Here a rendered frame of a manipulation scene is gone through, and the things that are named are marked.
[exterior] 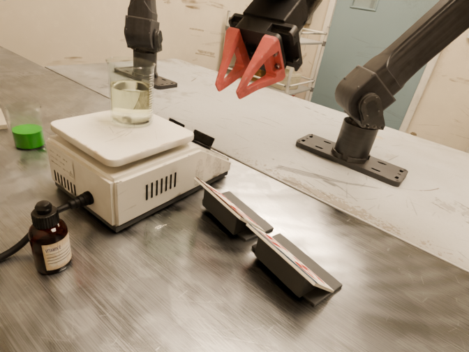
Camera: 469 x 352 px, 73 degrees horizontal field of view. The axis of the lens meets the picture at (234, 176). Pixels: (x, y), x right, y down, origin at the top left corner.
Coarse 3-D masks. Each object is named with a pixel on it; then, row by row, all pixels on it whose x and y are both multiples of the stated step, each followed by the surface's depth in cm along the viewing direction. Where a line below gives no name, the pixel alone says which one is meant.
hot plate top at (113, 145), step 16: (96, 112) 39; (64, 128) 34; (80, 128) 35; (96, 128) 36; (112, 128) 36; (128, 128) 37; (144, 128) 37; (160, 128) 38; (176, 128) 39; (80, 144) 32; (96, 144) 32; (112, 144) 33; (128, 144) 33; (144, 144) 34; (160, 144) 34; (176, 144) 36; (112, 160) 30; (128, 160) 31
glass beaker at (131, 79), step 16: (112, 64) 33; (128, 64) 38; (144, 64) 38; (112, 80) 34; (128, 80) 34; (144, 80) 35; (112, 96) 35; (128, 96) 35; (144, 96) 36; (112, 112) 36; (128, 112) 36; (144, 112) 37
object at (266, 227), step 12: (204, 192) 39; (228, 192) 43; (204, 204) 39; (216, 204) 37; (228, 204) 36; (240, 204) 41; (216, 216) 38; (228, 216) 36; (240, 216) 33; (252, 216) 40; (228, 228) 36; (240, 228) 36; (264, 228) 38
